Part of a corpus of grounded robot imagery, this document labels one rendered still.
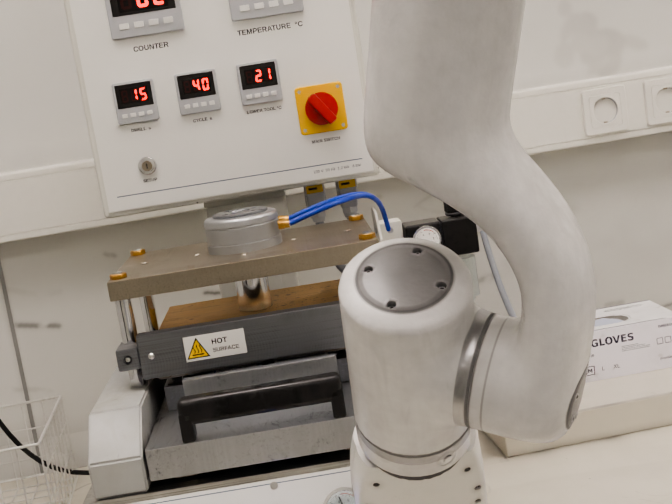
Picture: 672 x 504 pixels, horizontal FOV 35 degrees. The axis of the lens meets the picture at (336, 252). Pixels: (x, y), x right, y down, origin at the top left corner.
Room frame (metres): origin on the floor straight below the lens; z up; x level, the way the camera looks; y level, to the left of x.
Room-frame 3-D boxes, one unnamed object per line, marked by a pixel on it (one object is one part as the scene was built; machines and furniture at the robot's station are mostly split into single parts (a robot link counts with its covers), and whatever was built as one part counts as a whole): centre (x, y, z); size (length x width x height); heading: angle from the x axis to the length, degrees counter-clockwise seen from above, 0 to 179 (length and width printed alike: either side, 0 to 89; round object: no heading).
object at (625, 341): (1.51, -0.35, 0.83); 0.23 x 0.12 x 0.07; 94
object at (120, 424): (1.04, 0.23, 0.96); 0.25 x 0.05 x 0.07; 2
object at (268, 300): (1.11, 0.09, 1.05); 0.22 x 0.17 x 0.10; 92
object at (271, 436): (1.07, 0.09, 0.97); 0.30 x 0.22 x 0.08; 2
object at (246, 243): (1.15, 0.08, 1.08); 0.31 x 0.24 x 0.13; 92
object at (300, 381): (0.93, 0.09, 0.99); 0.15 x 0.02 x 0.04; 92
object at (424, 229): (1.25, -0.12, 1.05); 0.15 x 0.05 x 0.15; 92
